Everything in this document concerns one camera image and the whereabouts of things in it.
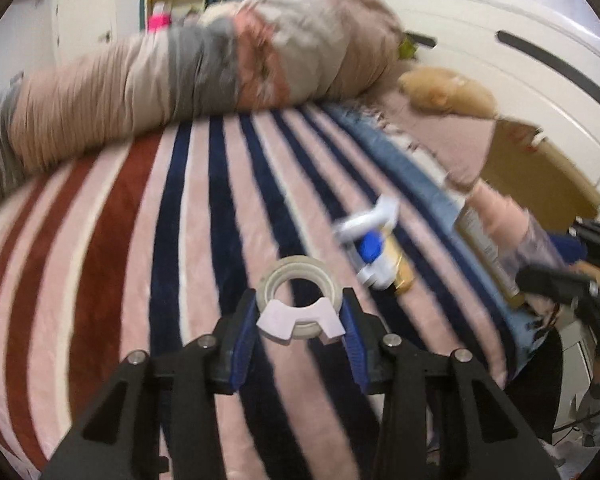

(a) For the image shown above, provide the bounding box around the gold tube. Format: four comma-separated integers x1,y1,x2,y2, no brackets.
383,234,415,295

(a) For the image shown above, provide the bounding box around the rolled beige grey quilt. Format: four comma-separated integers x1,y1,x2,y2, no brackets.
0,0,406,201

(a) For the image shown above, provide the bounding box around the white wardrobe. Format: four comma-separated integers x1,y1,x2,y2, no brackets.
372,0,600,188

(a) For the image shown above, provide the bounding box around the clear tape roll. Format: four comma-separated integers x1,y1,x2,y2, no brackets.
256,255,344,341

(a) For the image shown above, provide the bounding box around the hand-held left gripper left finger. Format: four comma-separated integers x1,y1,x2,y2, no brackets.
40,287,261,480

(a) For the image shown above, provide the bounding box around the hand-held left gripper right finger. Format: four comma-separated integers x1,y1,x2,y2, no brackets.
341,287,561,480

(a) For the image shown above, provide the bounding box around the white door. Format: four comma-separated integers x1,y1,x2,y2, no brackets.
50,0,121,61

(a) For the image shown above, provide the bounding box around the cardboard box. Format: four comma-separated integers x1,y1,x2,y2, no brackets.
480,117,600,233

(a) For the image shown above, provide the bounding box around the white plastic tape cutter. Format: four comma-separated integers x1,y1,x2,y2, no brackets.
256,298,347,346

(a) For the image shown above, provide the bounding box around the pink clear bottle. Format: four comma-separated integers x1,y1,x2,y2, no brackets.
467,180,568,281

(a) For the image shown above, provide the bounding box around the tan plush toy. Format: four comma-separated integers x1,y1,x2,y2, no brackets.
397,66,498,121

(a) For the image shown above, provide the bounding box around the white and blue toy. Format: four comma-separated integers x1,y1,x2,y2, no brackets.
334,195,402,290

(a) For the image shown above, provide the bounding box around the bright pink object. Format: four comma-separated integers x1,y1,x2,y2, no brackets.
147,12,173,35

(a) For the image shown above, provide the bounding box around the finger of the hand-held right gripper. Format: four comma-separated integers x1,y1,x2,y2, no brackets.
516,265,600,311

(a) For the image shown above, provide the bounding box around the pink fringed blanket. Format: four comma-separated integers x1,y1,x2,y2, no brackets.
365,82,498,191

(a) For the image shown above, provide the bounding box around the striped blanket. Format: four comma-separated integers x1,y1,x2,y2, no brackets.
0,102,556,480

